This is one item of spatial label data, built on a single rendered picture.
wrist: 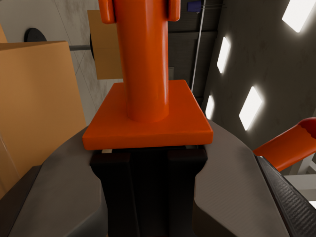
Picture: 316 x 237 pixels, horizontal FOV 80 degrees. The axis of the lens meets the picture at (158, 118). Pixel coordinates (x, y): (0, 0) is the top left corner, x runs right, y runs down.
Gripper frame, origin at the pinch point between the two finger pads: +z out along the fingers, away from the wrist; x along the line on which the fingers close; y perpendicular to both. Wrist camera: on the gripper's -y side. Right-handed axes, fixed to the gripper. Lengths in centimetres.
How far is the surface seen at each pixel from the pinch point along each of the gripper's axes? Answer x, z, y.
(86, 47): -68, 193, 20
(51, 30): -118, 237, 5
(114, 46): -36, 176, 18
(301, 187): 117, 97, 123
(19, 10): -118, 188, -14
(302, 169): 196, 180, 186
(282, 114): 278, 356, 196
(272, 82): 278, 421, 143
